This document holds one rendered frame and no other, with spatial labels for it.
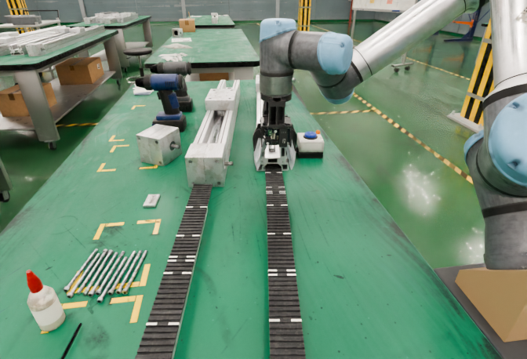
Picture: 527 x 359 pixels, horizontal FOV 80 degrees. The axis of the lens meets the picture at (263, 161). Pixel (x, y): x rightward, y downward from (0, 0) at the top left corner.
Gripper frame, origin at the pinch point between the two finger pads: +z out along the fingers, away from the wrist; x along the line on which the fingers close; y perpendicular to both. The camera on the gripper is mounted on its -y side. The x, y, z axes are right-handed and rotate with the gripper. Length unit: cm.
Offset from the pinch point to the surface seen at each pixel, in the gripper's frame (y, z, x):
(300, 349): 45.9, 5.0, 1.9
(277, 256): 27.8, 5.0, -0.5
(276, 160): -12.6, 5.3, 1.3
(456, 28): -1008, 63, 627
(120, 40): -500, 33, -240
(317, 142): -19.3, 2.4, 14.7
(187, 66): -67, -12, -35
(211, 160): -2.1, -0.3, -16.9
